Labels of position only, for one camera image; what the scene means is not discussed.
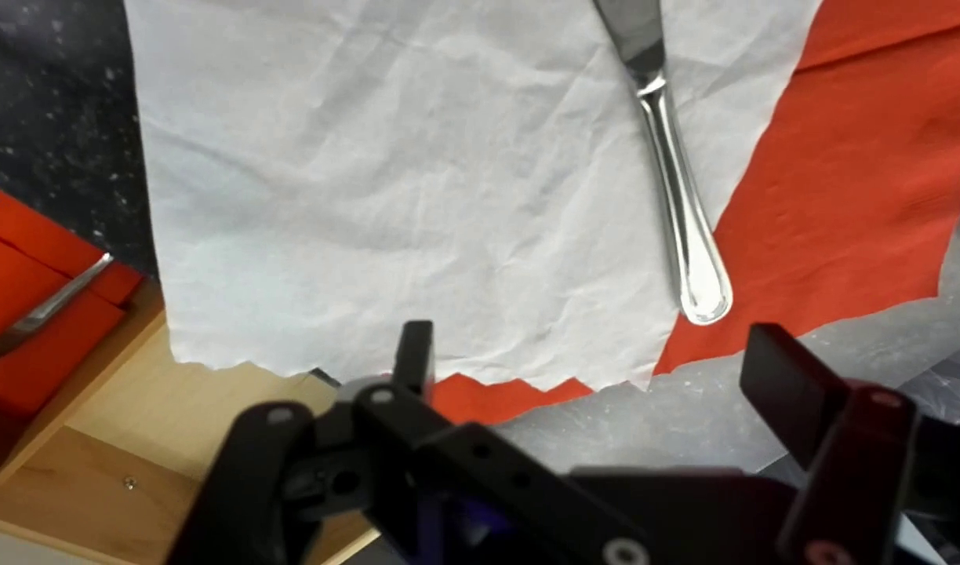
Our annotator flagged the wooden box red lining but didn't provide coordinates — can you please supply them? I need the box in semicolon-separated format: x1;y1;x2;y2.
0;171;169;490

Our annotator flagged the large wooden drawer white front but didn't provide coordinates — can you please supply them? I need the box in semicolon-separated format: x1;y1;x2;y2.
0;171;384;565

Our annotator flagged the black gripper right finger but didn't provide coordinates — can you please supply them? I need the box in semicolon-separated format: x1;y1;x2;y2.
737;319;927;565

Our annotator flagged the silver knife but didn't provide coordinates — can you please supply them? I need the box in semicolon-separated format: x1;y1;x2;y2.
591;0;737;330

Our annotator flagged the white paper napkin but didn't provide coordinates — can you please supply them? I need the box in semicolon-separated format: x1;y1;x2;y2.
119;0;824;396

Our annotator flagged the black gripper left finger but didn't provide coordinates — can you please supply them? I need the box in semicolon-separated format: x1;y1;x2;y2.
166;317;651;565

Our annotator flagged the red paper napkin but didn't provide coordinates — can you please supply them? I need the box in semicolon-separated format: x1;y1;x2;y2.
428;0;960;431

